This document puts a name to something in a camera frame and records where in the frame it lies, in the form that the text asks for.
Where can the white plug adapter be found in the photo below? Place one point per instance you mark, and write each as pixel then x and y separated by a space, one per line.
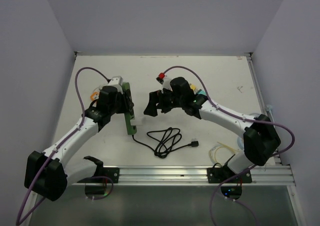
pixel 139 121

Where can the green power strip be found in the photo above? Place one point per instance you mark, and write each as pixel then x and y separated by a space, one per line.
pixel 131 130

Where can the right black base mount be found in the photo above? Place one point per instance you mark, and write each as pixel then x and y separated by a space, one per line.
pixel 219 173

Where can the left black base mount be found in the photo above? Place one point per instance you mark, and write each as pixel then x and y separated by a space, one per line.
pixel 111 172

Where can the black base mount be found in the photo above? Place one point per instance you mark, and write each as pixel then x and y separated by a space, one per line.
pixel 219 173
pixel 111 172

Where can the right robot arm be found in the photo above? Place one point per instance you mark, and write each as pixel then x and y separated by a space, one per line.
pixel 260 139

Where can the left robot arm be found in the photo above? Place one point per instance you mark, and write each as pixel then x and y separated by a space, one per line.
pixel 49 173

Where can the aluminium rail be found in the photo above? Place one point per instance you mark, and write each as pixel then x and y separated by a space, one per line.
pixel 197 176

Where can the orange power strip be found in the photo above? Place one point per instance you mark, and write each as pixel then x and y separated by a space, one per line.
pixel 94 96

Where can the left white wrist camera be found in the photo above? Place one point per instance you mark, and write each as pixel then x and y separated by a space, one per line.
pixel 116 82

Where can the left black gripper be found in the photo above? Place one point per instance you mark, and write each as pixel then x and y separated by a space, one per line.
pixel 127 103

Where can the blue plug adapter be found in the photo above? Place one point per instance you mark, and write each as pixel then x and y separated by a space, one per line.
pixel 201 92

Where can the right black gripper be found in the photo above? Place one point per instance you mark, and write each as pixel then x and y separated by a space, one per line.
pixel 155 97

